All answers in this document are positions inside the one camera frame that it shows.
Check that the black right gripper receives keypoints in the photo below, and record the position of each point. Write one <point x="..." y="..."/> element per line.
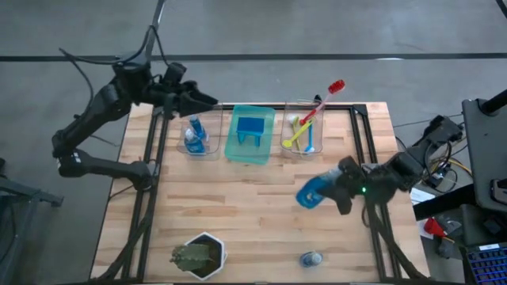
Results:
<point x="362" y="180"/>

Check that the succulent in white hexagonal pot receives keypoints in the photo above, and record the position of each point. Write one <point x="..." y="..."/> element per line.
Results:
<point x="192" y="257"/>

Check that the blue dish brush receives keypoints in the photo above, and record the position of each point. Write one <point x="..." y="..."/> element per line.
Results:
<point x="310" y="140"/>

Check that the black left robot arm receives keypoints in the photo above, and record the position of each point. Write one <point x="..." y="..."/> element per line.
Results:
<point x="99" y="168"/>

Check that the white paper sheet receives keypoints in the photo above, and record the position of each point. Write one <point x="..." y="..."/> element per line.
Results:
<point x="420" y="195"/>

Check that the teal plastic bin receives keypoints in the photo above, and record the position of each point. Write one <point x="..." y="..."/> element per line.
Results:
<point x="247" y="152"/>

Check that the black pole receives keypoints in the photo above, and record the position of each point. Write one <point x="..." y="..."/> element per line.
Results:
<point x="495" y="103"/>

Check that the clear plastic bin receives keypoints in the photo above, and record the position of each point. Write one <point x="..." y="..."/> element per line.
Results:
<point x="214" y="134"/>
<point x="319" y="134"/>

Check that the black metal table frame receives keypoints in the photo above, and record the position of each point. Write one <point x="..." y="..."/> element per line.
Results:
<point x="340" y="106"/>

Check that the red dish brush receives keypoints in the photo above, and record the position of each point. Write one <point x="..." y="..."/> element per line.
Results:
<point x="336" y="86"/>

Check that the backlit keyboard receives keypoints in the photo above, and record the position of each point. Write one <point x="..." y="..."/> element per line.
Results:
<point x="489" y="265"/>

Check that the blue power adapter box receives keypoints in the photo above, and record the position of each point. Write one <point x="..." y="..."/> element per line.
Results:
<point x="437" y="180"/>

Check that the grey metal stand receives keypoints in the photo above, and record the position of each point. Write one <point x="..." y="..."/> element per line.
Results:
<point x="24" y="194"/>

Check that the red object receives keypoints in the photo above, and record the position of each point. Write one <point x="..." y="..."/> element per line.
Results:
<point x="433" y="227"/>

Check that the black bar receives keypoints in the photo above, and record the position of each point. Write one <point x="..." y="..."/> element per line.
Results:
<point x="443" y="204"/>

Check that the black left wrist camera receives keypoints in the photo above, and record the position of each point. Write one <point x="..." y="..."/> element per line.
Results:
<point x="174" y="73"/>

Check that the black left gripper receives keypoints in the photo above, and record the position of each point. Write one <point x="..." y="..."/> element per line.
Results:
<point x="170" y="97"/>

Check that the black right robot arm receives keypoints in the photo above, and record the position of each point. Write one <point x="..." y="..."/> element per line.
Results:
<point x="412" y="162"/>

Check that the green dish brush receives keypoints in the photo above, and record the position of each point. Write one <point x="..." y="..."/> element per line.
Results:
<point x="293" y="118"/>
<point x="288" y="143"/>

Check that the blue sponge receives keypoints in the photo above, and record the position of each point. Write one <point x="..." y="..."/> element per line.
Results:
<point x="250" y="125"/>

